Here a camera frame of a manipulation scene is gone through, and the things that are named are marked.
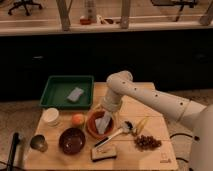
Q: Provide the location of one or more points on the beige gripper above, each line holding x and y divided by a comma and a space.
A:
111, 107

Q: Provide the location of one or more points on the grey towel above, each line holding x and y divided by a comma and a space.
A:
103, 122

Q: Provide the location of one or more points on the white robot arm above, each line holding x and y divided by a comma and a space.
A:
196, 117

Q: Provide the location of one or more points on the red orange bowl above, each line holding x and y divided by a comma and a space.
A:
91, 126

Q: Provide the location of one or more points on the dark maroon bowl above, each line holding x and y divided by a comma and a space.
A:
72, 141

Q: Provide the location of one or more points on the grey sponge in tray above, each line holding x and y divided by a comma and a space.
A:
75, 94

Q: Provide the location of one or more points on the orange fruit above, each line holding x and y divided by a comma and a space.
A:
77, 119

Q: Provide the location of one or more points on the yellow banana toy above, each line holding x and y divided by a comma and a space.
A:
139, 127

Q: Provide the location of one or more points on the green plastic tray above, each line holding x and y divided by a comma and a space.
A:
59, 87

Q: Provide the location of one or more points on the black framed board eraser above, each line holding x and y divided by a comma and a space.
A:
102, 153

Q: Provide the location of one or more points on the bunch of dark grapes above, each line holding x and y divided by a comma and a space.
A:
147, 142

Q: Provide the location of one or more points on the white cup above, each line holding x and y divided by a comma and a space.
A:
51, 116

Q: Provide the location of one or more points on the small metal cup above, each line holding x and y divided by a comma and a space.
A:
39, 143

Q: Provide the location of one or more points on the red white bottle on shelf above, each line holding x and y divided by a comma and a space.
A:
90, 15

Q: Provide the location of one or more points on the white handled spoon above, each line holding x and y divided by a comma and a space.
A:
125, 128

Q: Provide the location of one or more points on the black clamp post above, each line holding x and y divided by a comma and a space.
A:
15, 142

